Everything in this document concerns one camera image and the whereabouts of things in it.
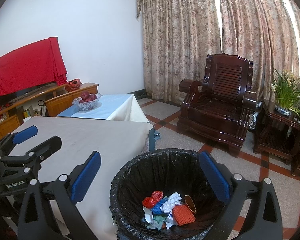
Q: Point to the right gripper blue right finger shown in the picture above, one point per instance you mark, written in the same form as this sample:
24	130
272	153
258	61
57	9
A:
231	189

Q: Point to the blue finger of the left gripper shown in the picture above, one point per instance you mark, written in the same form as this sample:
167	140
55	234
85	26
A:
38	153
25	135

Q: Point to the wooden tv cabinet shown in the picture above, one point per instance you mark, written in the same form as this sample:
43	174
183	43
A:
49	100

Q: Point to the blue plastic bag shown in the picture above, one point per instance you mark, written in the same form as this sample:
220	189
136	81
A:
156	209

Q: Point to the floral beige curtain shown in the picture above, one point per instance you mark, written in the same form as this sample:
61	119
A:
179	34

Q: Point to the black lined trash bin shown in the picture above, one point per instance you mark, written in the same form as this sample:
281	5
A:
167	170

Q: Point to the light blue tablecloth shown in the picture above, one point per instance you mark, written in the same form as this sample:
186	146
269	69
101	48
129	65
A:
120	107

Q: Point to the red apples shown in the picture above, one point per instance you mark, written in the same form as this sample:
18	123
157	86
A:
87	97

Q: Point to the green potted plant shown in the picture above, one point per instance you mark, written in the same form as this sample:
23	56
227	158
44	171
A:
286	88

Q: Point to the white plastic bag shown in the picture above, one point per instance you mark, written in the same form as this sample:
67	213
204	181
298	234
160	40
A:
172	201

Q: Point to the white blue paper cup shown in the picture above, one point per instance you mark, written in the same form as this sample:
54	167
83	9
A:
158	222

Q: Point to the orange foam fruit net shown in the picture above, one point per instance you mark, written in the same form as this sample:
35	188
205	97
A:
183	215

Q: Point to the red cloth over television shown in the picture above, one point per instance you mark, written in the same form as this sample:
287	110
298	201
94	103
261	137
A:
32	65

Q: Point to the glass fruit bowl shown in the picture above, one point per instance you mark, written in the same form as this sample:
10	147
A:
89	105

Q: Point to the dark wooden side table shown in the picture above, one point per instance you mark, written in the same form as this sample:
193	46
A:
278	135

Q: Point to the dark wooden armchair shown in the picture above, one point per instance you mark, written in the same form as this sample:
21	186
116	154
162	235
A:
218	106

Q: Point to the red plastic bag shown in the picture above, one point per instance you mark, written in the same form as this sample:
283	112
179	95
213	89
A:
150	202

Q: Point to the red paper cup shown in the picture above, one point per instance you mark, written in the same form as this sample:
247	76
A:
190	204

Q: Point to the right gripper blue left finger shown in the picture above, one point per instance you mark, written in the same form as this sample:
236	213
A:
68	190

